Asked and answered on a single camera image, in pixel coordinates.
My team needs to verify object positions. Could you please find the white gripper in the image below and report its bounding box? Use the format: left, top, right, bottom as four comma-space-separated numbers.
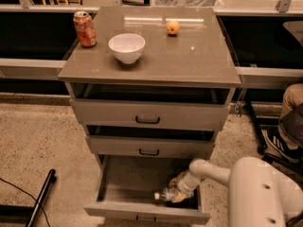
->
169, 170, 201, 203

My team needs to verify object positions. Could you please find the clear plastic bottle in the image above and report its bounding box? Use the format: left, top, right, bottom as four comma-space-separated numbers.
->
153, 187, 179, 203

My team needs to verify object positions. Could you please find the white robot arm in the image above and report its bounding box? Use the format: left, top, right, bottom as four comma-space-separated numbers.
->
169, 83, 303, 227

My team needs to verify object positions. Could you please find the grey bottom drawer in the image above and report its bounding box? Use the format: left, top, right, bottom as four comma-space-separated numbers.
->
84, 156, 210, 225

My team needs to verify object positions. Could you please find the grey drawer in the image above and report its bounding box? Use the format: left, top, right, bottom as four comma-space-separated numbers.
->
86, 126, 216, 159
68, 83, 231, 131
84, 156, 210, 225

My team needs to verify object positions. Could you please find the grey middle drawer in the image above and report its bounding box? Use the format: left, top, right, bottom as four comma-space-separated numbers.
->
86, 126, 216, 159

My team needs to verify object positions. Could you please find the grey top drawer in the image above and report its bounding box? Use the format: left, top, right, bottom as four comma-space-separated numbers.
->
68, 83, 231, 131

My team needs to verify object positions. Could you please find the grey drawer cabinet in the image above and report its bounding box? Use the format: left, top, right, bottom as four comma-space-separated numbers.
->
58, 6, 242, 227

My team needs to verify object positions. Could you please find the black and white sneaker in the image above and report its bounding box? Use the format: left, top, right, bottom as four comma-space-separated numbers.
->
265, 127, 301, 164

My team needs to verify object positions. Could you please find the black bar on floor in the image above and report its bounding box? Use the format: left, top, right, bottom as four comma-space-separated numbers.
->
26, 169, 57, 227

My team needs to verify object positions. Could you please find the person's leg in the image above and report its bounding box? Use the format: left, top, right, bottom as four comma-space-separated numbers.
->
278, 83, 303, 150

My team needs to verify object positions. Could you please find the white bowl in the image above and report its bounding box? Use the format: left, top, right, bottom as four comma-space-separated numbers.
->
108, 33, 146, 64

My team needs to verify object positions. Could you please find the orange fruit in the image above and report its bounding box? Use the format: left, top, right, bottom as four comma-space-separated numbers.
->
166, 21, 180, 35

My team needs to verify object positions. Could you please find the orange soda can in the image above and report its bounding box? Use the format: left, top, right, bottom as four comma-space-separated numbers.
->
73, 11, 97, 47

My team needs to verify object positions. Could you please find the black cable on floor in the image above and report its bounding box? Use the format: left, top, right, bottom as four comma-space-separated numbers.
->
0, 177, 52, 227

